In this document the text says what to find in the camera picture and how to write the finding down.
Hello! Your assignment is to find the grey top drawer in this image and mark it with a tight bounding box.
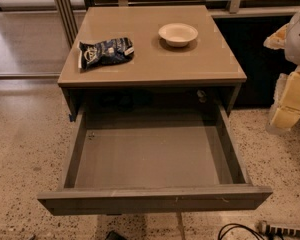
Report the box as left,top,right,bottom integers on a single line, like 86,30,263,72
38,104,272,215

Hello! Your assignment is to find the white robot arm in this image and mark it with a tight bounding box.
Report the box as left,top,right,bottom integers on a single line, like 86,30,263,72
264,9,300,134

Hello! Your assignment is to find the grey drawer cabinet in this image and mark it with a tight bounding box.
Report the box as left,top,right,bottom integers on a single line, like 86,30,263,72
58,5,246,115

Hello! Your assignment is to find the white power strip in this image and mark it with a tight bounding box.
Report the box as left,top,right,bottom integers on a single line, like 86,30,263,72
257,221,300,239

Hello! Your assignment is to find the white bowl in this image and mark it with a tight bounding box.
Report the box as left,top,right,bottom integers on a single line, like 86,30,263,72
158,23,198,47

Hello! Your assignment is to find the blue chip bag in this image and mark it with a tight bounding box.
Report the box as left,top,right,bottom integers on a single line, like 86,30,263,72
78,37,134,70

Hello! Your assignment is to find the dark object on floor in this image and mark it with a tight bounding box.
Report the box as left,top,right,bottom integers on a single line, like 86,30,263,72
105,231,127,240

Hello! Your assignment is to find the black cable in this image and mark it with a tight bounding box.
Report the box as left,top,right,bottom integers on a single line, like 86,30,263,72
217,223,265,240

